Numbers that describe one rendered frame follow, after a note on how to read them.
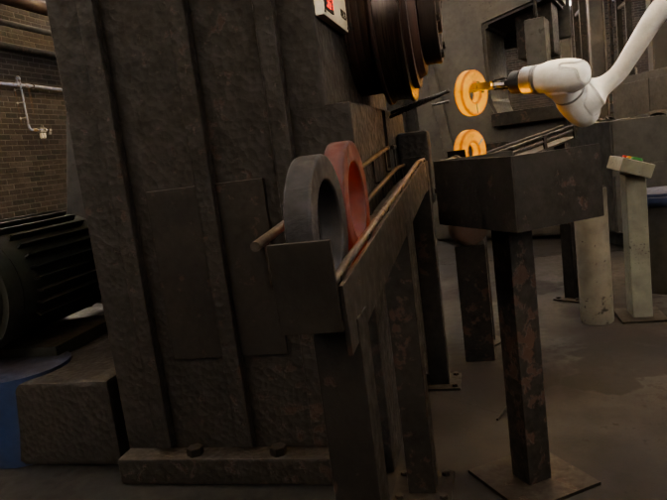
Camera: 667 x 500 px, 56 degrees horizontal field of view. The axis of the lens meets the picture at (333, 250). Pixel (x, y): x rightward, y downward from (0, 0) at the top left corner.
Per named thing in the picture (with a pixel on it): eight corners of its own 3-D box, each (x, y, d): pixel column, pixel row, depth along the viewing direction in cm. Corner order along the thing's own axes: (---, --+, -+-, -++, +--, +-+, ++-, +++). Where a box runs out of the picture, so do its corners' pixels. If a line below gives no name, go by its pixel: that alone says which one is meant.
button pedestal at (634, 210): (624, 325, 230) (614, 159, 221) (610, 309, 253) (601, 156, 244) (672, 323, 226) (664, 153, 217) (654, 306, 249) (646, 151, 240)
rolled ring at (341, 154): (360, 135, 102) (340, 137, 103) (336, 147, 85) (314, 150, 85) (374, 243, 106) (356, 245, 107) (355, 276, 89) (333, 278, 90)
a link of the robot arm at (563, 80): (527, 83, 193) (545, 107, 201) (575, 77, 182) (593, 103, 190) (537, 55, 196) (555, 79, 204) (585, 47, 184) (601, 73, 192)
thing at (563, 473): (541, 530, 120) (510, 156, 109) (465, 471, 145) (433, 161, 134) (621, 496, 128) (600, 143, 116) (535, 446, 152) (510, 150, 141)
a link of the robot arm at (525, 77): (547, 93, 202) (530, 94, 206) (546, 63, 200) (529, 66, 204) (532, 94, 196) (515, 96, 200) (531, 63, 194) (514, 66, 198)
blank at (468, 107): (451, 74, 212) (459, 72, 209) (476, 67, 221) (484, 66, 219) (457, 120, 216) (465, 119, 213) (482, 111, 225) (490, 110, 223)
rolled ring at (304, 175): (336, 146, 85) (313, 149, 85) (301, 164, 67) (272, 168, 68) (355, 276, 89) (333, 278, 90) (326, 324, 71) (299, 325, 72)
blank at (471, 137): (466, 183, 224) (473, 183, 222) (447, 150, 216) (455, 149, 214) (484, 154, 231) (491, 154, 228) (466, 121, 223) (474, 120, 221)
